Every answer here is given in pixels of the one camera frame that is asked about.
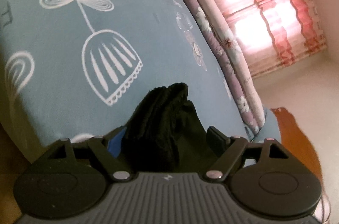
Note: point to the black drawstring pants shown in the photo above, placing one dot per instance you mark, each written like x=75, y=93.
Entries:
x=165, y=134

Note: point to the teal patterned bed sheet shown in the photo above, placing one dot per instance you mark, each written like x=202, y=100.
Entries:
x=79, y=68

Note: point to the pink striped curtain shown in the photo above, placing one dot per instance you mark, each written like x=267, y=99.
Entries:
x=274, y=34

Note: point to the pink purple folded quilt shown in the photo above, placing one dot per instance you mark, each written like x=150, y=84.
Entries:
x=232, y=62

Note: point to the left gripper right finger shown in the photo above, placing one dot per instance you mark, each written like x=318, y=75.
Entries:
x=229, y=151

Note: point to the wooden headboard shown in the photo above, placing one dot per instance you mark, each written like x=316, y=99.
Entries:
x=296, y=142

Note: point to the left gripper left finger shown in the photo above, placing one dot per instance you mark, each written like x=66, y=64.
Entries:
x=104, y=152

